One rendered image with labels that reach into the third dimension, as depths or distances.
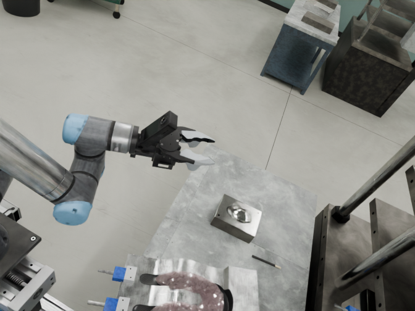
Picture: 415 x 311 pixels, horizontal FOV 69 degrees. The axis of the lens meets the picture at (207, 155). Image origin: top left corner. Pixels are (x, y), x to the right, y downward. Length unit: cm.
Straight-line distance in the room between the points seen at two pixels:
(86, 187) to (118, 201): 164
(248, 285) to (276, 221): 47
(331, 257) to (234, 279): 62
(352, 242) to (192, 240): 88
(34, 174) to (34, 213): 168
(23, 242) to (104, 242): 119
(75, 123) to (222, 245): 89
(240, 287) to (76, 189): 74
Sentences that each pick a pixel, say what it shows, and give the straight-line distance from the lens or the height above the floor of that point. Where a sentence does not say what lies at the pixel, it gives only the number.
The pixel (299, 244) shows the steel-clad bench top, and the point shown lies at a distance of 160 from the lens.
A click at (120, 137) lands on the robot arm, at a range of 74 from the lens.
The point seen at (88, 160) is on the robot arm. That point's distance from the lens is 80.
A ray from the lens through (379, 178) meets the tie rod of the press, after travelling 165.
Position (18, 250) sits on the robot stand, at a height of 104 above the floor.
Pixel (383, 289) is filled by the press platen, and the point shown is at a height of 104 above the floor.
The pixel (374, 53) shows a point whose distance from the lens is 472.
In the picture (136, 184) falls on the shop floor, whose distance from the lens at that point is 250.
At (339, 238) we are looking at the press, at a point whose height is 79.
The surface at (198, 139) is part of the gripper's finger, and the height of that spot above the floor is 146.
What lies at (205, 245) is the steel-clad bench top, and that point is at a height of 80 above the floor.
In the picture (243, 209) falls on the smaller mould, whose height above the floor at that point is 87.
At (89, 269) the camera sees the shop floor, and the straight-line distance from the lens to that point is 215.
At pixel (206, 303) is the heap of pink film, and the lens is 119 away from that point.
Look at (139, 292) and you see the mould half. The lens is 120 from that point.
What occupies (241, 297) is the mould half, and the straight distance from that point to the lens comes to 122.
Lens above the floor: 198
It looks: 43 degrees down
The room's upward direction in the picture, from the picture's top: 23 degrees clockwise
